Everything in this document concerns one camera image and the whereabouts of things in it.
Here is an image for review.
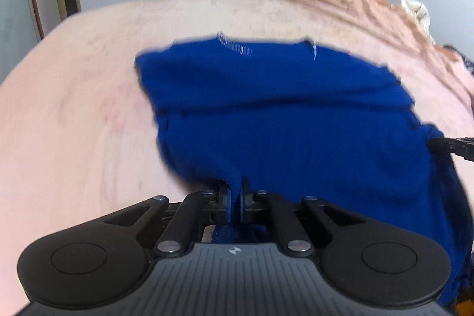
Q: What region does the blue knit sweater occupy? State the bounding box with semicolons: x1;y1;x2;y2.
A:
135;37;473;305

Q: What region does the white wardrobe with flowers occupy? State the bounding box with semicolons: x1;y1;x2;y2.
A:
1;0;44;80

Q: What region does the cream cloth beside bed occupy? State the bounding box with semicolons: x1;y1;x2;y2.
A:
401;0;435;43

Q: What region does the pink floral bed blanket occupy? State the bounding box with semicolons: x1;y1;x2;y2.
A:
1;0;473;315

